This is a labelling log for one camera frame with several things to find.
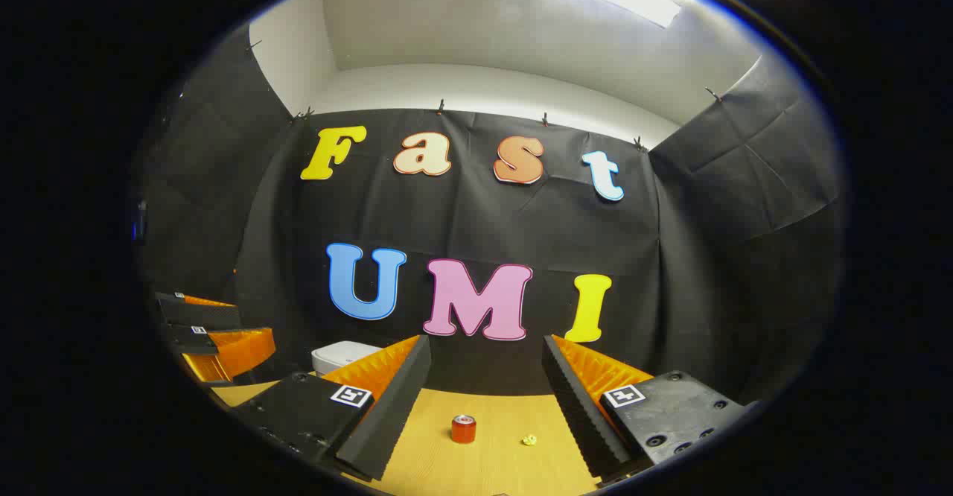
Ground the black backdrop cloth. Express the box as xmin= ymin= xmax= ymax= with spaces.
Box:
xmin=138 ymin=23 xmax=846 ymax=407

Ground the white desktop garbage bin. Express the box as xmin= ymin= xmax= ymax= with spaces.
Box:
xmin=311 ymin=340 xmax=385 ymax=378

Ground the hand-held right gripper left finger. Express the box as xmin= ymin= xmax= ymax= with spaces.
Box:
xmin=229 ymin=334 xmax=433 ymax=482

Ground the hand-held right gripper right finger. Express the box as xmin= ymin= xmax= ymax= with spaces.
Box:
xmin=541 ymin=334 xmax=749 ymax=486

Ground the wooden desktop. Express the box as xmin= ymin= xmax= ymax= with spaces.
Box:
xmin=212 ymin=373 xmax=605 ymax=496

